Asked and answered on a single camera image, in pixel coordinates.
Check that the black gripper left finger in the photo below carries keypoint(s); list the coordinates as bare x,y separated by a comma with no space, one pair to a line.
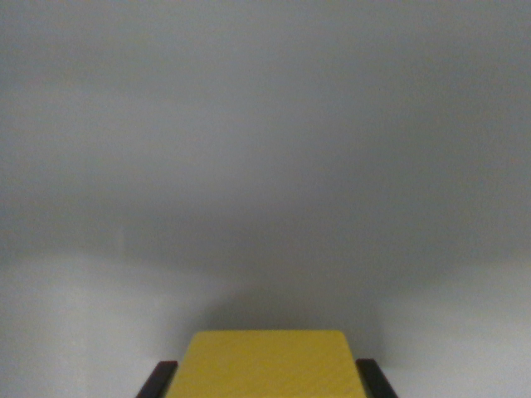
157,379

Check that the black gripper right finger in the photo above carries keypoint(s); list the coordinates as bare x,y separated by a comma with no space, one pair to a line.
375,379

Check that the yellow wooden cube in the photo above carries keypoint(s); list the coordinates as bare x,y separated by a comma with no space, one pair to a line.
267,365

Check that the grey plastic bin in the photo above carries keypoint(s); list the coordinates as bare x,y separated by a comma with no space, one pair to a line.
265,166

